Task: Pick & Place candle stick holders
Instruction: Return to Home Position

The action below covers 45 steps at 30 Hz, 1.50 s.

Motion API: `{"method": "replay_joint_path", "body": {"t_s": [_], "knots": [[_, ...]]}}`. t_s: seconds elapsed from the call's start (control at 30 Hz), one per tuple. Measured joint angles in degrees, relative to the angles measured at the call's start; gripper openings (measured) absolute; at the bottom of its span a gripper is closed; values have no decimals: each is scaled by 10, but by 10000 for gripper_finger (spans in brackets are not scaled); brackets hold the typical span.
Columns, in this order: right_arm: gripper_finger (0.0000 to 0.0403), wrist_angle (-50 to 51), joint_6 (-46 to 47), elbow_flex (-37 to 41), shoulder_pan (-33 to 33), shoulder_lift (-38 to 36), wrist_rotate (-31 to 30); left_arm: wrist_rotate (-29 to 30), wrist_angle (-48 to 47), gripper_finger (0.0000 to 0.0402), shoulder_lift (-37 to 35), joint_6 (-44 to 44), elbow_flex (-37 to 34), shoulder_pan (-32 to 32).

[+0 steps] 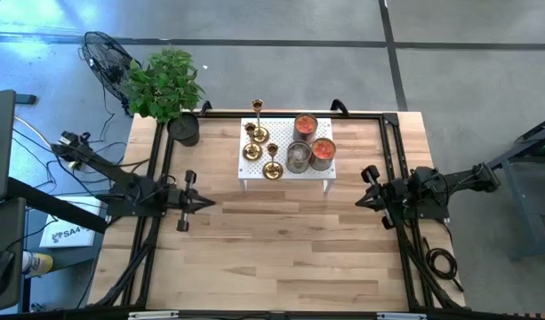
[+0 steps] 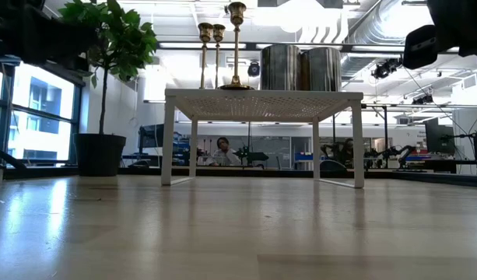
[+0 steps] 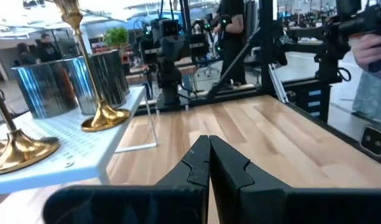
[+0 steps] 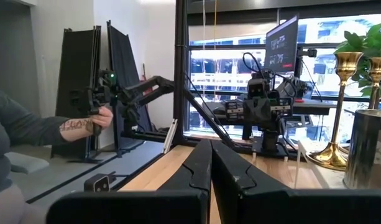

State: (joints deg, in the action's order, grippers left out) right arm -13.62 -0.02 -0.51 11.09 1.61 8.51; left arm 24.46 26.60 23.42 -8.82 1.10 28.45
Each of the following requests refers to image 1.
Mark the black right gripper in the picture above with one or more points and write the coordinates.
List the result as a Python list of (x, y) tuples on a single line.
[(394, 195)]

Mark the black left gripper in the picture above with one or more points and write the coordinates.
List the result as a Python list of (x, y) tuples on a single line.
[(181, 200)]

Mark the medium brass candlestick holder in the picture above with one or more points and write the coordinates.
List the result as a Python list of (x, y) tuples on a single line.
[(252, 152)]

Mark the short brass candlestick holder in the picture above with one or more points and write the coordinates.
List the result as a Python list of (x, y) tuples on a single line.
[(272, 170)]

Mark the silver tin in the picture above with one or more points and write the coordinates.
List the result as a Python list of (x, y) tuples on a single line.
[(298, 153)]

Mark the tall brass candlestick holder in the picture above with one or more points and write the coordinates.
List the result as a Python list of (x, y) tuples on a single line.
[(260, 135)]

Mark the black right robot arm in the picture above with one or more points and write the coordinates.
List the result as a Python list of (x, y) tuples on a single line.
[(459, 180)]

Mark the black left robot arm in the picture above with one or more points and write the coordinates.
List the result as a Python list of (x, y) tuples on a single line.
[(121, 175)]

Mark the white perforated metal shelf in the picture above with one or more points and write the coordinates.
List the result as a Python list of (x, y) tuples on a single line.
[(283, 133)]

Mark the green plant in black pot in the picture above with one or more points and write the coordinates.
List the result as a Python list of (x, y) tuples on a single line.
[(163, 84)]

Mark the white printed box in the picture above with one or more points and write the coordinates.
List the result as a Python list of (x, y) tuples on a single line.
[(69, 233)]

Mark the black stand beam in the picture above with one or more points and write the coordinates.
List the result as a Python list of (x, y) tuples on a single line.
[(54, 204)]

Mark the blue-grey metal stand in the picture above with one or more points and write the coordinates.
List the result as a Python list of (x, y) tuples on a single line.
[(525, 186)]

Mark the black floor fan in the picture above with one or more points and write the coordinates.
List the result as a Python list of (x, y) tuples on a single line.
[(105, 60)]

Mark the yellow spray can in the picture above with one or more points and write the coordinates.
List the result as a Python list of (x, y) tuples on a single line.
[(38, 263)]

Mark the black desk mat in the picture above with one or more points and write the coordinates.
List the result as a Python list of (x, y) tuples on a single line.
[(5, 222)]

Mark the black laptop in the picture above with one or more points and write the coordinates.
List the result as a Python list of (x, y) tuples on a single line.
[(1, 146)]

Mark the black aluminium table frame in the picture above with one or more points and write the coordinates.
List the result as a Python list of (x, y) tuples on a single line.
[(365, 116)]

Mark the silver aluminium bracket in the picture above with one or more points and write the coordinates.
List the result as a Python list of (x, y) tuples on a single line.
[(153, 315), (401, 316)]

